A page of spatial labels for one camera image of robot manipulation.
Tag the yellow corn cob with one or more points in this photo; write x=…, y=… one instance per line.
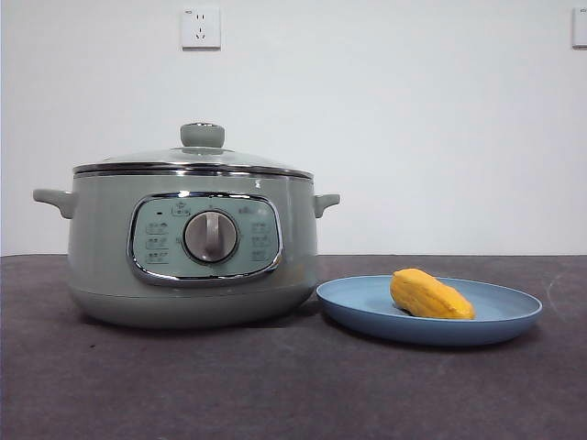
x=426, y=295

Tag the glass lid with green knob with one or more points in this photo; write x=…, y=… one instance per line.
x=202, y=135

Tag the white wall switch plate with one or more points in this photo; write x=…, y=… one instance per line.
x=580, y=27

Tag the pale green electric steamer pot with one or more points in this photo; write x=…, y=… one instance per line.
x=114, y=238

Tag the blue round plate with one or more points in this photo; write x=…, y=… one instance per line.
x=357, y=307

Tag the white wall power socket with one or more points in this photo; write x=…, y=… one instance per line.
x=202, y=27

